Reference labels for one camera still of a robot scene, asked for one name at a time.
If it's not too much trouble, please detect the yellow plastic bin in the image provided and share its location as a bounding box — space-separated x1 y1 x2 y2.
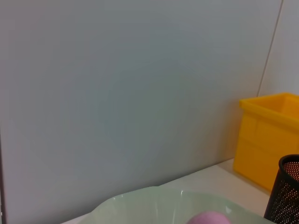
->
233 92 299 193

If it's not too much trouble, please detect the black mesh pen holder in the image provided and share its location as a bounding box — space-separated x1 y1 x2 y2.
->
263 154 299 224

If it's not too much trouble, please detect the pink toy peach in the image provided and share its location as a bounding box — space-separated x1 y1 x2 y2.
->
188 210 232 224

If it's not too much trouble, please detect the pale green glass fruit plate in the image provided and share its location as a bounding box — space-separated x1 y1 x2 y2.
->
61 186 268 224

